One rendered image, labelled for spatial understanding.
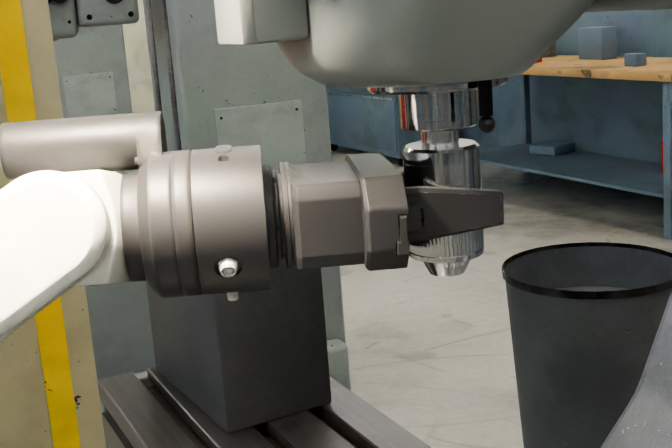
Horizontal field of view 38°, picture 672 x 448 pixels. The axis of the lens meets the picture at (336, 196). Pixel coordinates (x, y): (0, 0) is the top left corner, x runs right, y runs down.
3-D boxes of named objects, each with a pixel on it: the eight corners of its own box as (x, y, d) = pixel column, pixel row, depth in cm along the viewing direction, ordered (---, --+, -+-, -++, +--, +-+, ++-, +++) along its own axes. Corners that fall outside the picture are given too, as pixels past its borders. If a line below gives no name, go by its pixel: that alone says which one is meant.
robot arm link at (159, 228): (201, 295, 54) (-7, 314, 54) (212, 292, 65) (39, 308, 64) (186, 95, 55) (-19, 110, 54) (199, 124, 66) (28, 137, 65)
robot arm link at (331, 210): (406, 147, 53) (185, 164, 52) (414, 316, 55) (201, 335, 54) (375, 120, 65) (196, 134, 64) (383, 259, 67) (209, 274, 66)
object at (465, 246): (456, 239, 64) (451, 151, 63) (499, 253, 60) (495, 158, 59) (394, 252, 62) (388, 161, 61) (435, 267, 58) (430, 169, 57)
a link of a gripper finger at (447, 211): (501, 231, 59) (399, 240, 58) (499, 179, 58) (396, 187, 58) (508, 237, 57) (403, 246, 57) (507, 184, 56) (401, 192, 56)
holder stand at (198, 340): (226, 435, 97) (206, 239, 93) (154, 370, 116) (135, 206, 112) (333, 403, 102) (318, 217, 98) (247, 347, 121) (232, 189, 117)
